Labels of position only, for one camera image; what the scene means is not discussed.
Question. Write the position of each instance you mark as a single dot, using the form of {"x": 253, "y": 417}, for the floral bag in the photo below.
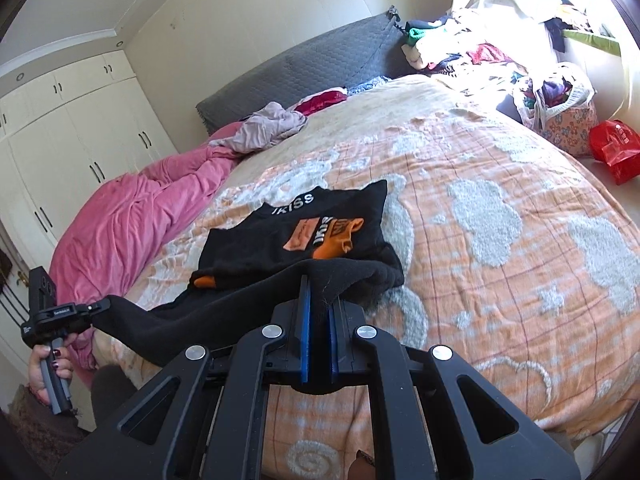
{"x": 570, "y": 125}

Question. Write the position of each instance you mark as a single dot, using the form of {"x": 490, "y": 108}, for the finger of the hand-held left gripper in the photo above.
{"x": 100, "y": 308}

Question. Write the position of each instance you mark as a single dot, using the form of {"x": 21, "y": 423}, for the person's left hand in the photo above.
{"x": 37, "y": 375}

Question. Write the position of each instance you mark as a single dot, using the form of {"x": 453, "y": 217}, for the multicoloured garment heap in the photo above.
{"x": 582, "y": 15}

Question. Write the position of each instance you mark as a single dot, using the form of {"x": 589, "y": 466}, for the beige crumpled garment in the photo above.
{"x": 265, "y": 127}

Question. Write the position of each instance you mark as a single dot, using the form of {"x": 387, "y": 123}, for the dark blue garment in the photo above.
{"x": 555, "y": 32}

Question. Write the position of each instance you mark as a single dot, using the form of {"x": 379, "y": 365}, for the white wardrobe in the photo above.
{"x": 75, "y": 125}

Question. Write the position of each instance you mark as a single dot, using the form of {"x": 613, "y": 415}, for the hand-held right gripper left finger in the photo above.
{"x": 305, "y": 325}

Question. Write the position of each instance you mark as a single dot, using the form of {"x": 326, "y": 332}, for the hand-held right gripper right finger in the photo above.
{"x": 333, "y": 340}

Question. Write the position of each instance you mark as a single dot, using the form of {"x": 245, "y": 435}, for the pink duvet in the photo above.
{"x": 125, "y": 220}

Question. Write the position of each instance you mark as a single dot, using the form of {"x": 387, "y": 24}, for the red plastic bag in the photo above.
{"x": 615, "y": 150}

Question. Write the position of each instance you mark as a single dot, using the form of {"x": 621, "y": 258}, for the orange patterned blanket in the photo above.
{"x": 475, "y": 260}

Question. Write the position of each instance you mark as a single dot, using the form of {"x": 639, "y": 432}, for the pile of clothes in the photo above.
{"x": 450, "y": 50}

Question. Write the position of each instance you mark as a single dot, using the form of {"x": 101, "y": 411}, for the grey quilted headboard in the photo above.
{"x": 300, "y": 65}

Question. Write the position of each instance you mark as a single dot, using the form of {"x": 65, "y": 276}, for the blue patterned cloth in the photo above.
{"x": 370, "y": 85}

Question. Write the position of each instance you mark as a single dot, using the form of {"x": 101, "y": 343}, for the red garment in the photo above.
{"x": 320, "y": 102}

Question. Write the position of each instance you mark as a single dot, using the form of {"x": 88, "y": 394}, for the person's right hand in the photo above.
{"x": 361, "y": 467}

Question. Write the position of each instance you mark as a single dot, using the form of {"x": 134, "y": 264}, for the black sweater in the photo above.
{"x": 250, "y": 245}

